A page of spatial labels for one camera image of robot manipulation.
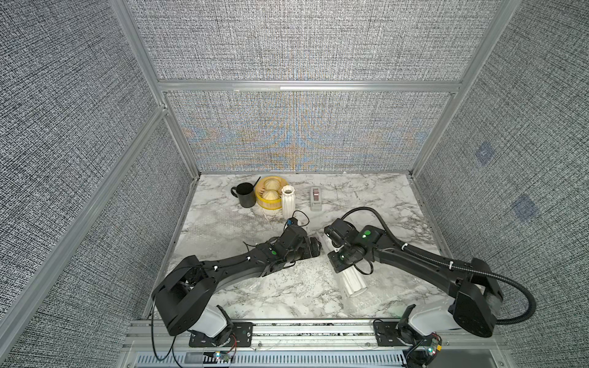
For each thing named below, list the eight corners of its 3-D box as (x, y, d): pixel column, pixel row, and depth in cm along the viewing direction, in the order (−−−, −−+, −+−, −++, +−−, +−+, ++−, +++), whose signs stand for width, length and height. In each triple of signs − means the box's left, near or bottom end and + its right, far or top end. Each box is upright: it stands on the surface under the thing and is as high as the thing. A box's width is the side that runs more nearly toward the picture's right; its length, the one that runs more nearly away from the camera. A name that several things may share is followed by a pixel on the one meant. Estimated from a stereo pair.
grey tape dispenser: (310, 211, 107) (311, 204, 103) (309, 192, 114) (310, 185, 111) (322, 211, 107) (323, 204, 103) (320, 192, 114) (321, 185, 111)
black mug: (232, 207, 108) (228, 194, 101) (235, 195, 113) (231, 182, 106) (255, 207, 108) (253, 194, 101) (257, 195, 113) (254, 182, 106)
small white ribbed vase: (283, 220, 103) (281, 196, 90) (283, 209, 107) (282, 185, 94) (295, 220, 103) (295, 196, 90) (295, 209, 107) (295, 185, 94)
